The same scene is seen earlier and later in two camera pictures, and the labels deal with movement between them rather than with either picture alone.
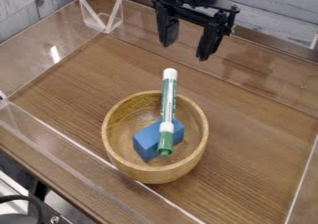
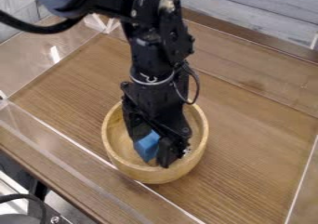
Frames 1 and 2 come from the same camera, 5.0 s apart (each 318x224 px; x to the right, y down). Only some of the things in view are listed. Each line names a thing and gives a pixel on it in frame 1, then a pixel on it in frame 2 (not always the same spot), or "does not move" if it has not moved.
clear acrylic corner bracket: [98, 20] does not move
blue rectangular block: [146, 139] does not move
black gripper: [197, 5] → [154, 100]
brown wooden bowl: [137, 110] does not move
